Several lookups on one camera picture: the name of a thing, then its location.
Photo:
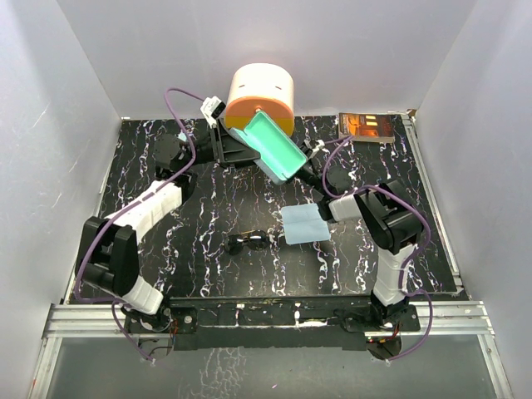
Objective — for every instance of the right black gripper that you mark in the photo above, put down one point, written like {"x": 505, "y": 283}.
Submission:
{"x": 301, "y": 169}

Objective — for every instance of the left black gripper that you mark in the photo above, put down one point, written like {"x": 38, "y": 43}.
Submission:
{"x": 229, "y": 150}

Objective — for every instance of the blue-grey glasses case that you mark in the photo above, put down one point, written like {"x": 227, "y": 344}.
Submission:
{"x": 279, "y": 157}

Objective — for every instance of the light blue cleaning cloth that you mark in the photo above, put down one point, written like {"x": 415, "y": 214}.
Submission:
{"x": 303, "y": 224}

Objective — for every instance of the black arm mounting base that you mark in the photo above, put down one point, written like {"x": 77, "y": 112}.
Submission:
{"x": 259, "y": 322}

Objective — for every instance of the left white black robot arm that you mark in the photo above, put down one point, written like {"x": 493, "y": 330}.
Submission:
{"x": 108, "y": 256}

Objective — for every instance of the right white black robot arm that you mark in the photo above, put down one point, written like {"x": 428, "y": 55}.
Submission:
{"x": 395, "y": 227}

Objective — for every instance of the black sunglasses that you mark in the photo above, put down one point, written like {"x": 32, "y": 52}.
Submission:
{"x": 254, "y": 240}

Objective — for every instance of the round three-drawer cabinet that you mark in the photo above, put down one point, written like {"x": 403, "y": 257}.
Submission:
{"x": 261, "y": 87}

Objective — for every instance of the orange brown book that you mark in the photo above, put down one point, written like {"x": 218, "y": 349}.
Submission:
{"x": 374, "y": 128}

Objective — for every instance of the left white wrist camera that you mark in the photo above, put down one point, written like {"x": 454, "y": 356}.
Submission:
{"x": 211, "y": 109}

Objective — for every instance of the aluminium frame rail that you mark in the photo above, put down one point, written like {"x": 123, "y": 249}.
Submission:
{"x": 449, "y": 318}

